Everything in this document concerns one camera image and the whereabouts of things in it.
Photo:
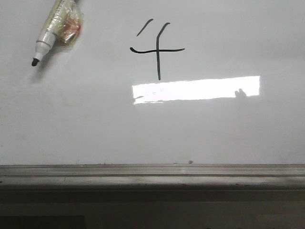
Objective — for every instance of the white whiteboard marker black tip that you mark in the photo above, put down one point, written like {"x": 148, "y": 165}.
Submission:
{"x": 51, "y": 29}

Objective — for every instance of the white whiteboard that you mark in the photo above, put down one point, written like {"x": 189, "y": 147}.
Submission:
{"x": 156, "y": 81}

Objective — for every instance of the clear tape wad orange pad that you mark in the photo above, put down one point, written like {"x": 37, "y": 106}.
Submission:
{"x": 70, "y": 25}

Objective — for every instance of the aluminium whiteboard tray rail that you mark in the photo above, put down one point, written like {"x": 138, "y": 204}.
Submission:
{"x": 152, "y": 176}

